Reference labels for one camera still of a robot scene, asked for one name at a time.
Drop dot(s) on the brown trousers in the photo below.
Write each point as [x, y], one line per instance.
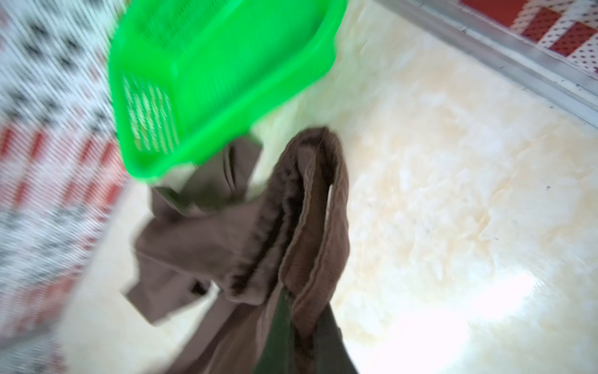
[276, 259]

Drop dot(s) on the green plastic basket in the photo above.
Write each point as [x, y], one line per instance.
[188, 77]

